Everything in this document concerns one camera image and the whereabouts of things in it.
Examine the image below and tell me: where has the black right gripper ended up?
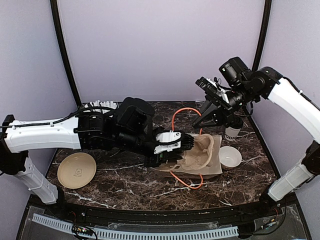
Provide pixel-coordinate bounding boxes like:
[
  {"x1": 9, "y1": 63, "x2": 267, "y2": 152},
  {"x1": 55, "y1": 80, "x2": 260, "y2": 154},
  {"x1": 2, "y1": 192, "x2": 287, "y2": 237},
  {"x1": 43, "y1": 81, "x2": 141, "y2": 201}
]
[{"x1": 191, "y1": 81, "x2": 258, "y2": 128}]

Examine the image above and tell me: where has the black plastic cup lid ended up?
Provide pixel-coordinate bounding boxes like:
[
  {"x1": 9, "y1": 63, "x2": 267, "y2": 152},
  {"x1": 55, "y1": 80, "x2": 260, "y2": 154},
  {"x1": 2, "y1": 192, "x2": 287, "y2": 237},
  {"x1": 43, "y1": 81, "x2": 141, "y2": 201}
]
[{"x1": 230, "y1": 117, "x2": 244, "y2": 129}]

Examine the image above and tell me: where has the white paper coffee cup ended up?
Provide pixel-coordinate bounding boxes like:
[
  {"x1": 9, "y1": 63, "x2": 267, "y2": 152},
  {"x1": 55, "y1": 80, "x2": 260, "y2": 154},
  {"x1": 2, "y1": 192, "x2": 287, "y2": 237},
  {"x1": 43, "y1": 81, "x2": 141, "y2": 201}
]
[{"x1": 224, "y1": 126, "x2": 241, "y2": 142}]

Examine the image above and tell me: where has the brown pulp cup carrier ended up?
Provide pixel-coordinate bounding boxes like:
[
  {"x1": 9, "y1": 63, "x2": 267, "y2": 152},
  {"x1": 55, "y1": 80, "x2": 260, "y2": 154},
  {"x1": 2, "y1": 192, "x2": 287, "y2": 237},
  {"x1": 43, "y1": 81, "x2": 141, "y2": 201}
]
[{"x1": 178, "y1": 134, "x2": 215, "y2": 171}]

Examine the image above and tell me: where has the white cream bear paper bag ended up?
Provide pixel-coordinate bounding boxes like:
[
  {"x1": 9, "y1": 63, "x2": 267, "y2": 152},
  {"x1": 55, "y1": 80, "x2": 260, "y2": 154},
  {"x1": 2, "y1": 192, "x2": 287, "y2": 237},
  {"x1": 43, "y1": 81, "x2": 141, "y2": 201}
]
[{"x1": 151, "y1": 130, "x2": 223, "y2": 190}]

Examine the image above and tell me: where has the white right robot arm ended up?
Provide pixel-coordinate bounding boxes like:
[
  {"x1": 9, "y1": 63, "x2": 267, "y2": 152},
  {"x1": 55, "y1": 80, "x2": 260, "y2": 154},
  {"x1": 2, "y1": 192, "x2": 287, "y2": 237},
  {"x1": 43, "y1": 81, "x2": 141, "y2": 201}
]
[{"x1": 192, "y1": 56, "x2": 320, "y2": 217}]

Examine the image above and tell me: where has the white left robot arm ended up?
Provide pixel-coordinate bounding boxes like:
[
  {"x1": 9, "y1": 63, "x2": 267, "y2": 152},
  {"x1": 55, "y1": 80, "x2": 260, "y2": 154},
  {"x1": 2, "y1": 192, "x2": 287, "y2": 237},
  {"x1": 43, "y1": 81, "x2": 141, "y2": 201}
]
[{"x1": 0, "y1": 97, "x2": 187, "y2": 218}]

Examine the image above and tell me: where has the white ceramic bowl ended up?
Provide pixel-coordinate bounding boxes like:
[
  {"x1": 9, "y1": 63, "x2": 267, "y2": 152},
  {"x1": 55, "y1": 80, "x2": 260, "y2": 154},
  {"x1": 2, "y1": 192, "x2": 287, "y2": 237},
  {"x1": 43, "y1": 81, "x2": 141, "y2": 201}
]
[{"x1": 218, "y1": 146, "x2": 242, "y2": 171}]

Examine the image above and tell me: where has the white wrapped straws bundle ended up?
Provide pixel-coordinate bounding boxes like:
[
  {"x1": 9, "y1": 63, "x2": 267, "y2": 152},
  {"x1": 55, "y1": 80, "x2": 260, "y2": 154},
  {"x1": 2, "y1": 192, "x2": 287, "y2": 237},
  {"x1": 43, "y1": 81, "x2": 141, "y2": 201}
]
[{"x1": 83, "y1": 100, "x2": 118, "y2": 109}]

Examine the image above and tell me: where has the beige round plate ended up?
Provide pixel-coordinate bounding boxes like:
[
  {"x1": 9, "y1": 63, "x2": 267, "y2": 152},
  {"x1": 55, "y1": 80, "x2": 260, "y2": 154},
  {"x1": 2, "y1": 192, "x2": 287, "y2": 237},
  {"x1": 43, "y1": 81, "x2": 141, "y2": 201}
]
[{"x1": 57, "y1": 152, "x2": 97, "y2": 189}]

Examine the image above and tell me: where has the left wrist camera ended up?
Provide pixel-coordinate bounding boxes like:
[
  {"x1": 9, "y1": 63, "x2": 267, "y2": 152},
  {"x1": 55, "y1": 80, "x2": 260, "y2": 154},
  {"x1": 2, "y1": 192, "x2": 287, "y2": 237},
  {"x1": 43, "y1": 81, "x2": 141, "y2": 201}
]
[{"x1": 154, "y1": 130, "x2": 195, "y2": 154}]

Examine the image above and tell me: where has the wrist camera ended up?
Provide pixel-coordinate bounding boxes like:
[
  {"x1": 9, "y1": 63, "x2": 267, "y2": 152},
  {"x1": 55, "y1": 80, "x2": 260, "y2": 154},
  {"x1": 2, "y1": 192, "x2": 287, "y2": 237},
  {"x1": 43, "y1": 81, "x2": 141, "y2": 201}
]
[
  {"x1": 154, "y1": 130, "x2": 195, "y2": 154},
  {"x1": 195, "y1": 77, "x2": 229, "y2": 103}
]

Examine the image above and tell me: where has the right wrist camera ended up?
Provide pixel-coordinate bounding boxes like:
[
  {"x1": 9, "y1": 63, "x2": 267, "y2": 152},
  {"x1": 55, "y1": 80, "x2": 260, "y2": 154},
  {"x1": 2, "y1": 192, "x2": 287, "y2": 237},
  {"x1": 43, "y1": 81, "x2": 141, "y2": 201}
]
[{"x1": 195, "y1": 77, "x2": 229, "y2": 103}]

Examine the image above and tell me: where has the black front table rail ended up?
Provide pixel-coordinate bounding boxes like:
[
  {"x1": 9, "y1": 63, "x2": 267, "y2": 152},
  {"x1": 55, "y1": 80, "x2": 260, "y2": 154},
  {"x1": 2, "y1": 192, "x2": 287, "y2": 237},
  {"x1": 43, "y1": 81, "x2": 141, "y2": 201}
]
[{"x1": 22, "y1": 194, "x2": 300, "y2": 226}]

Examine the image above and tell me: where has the black right frame post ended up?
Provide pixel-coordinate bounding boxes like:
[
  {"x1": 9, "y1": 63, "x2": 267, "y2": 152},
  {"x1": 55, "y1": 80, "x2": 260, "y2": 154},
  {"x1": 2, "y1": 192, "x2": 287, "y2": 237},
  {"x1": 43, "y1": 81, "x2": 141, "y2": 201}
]
[{"x1": 252, "y1": 0, "x2": 272, "y2": 72}]

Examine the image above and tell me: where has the black frame post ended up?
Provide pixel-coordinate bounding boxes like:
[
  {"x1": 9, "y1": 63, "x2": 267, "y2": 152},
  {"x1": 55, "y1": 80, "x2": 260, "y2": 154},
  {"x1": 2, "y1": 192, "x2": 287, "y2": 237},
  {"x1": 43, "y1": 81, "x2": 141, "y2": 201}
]
[
  {"x1": 50, "y1": 0, "x2": 82, "y2": 107},
  {"x1": 252, "y1": 0, "x2": 272, "y2": 72}
]

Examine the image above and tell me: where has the white slotted cable duct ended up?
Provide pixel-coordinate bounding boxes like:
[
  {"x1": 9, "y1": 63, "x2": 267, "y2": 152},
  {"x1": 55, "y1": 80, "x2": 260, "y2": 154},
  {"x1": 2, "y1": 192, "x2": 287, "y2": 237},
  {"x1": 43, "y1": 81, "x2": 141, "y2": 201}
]
[{"x1": 32, "y1": 213, "x2": 239, "y2": 240}]

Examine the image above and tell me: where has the black left frame post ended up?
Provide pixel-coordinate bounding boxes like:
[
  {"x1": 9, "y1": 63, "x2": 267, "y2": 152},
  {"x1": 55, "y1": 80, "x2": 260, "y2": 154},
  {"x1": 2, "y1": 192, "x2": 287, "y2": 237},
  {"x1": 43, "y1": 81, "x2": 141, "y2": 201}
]
[{"x1": 50, "y1": 0, "x2": 82, "y2": 107}]

